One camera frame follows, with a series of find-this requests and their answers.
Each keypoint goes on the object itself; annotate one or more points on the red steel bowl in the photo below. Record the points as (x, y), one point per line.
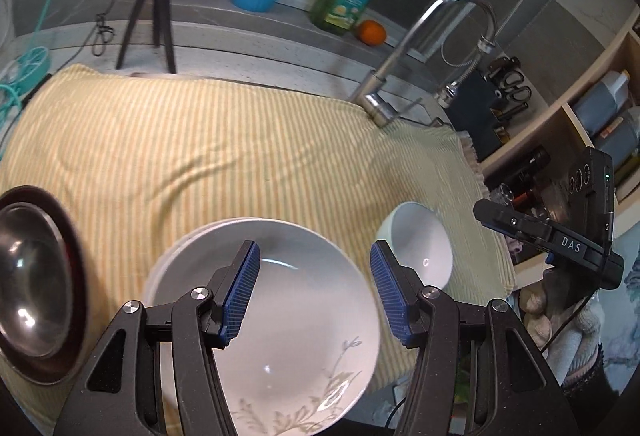
(36, 283)

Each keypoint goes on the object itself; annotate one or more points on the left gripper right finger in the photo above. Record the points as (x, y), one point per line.
(512, 390)

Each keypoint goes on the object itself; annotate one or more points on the black scissors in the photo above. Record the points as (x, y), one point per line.
(509, 81)

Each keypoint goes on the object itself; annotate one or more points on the black tripod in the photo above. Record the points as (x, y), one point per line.
(161, 32)

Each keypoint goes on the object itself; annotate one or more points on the dark knife block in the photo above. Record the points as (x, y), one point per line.
(471, 112)

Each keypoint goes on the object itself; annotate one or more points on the wooden shelf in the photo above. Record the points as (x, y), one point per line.
(557, 128)

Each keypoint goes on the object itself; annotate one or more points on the yellow striped cloth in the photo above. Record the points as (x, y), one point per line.
(134, 164)

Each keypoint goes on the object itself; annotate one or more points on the orange fruit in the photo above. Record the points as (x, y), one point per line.
(371, 33)

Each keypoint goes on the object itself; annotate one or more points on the white plate grey leaf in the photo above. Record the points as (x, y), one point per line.
(309, 340)

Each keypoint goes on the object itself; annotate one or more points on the red rose deep plate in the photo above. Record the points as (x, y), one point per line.
(162, 263)

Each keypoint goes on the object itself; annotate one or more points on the chrome faucet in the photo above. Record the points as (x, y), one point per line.
(367, 95)

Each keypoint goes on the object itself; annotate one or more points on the pale green ceramic bowl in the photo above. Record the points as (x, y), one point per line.
(419, 241)

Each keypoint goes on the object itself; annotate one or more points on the large steel bowl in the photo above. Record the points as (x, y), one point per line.
(61, 365)

